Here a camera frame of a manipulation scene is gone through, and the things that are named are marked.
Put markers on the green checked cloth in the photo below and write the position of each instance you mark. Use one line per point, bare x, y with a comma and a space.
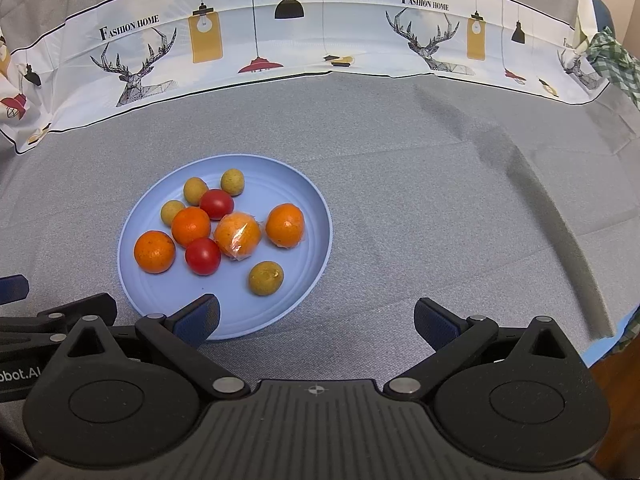
615, 65

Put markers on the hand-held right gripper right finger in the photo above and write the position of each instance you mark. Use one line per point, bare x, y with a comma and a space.
435, 322

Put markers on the grey tablecloth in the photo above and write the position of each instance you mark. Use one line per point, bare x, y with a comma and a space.
425, 185

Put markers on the red cherry tomato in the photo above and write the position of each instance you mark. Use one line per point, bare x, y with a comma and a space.
217, 203
202, 256

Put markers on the small orange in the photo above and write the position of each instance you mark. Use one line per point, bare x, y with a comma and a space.
154, 252
285, 225
191, 226

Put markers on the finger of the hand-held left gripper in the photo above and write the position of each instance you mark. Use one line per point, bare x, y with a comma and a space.
85, 307
12, 290

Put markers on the yellow-brown longan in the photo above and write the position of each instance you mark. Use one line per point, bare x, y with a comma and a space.
232, 181
195, 190
172, 211
266, 278

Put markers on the white printed cloth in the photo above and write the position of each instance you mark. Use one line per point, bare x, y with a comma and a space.
350, 35

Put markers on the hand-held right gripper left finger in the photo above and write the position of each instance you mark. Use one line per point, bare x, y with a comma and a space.
197, 317

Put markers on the plastic-wrapped orange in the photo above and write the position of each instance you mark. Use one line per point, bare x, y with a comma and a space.
238, 235

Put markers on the light blue plate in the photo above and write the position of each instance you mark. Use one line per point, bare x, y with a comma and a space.
300, 270

